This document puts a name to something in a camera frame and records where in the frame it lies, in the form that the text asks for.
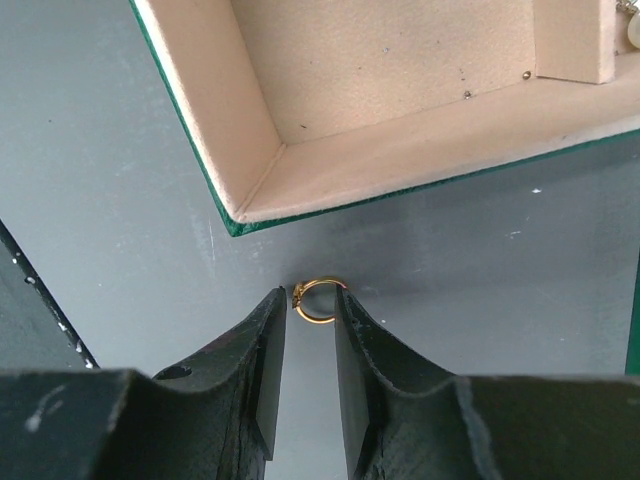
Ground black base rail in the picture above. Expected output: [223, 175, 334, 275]
[1, 226, 99, 370]

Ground green jewelry box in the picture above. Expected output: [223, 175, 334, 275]
[131, 1, 639, 236]

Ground gold ring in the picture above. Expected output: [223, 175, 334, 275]
[291, 278, 347, 326]

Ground silver bangle bracelet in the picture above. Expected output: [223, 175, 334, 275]
[617, 0, 640, 51]

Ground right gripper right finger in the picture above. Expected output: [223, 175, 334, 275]
[334, 287, 479, 479]

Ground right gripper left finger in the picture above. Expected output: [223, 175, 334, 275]
[153, 287, 287, 479]

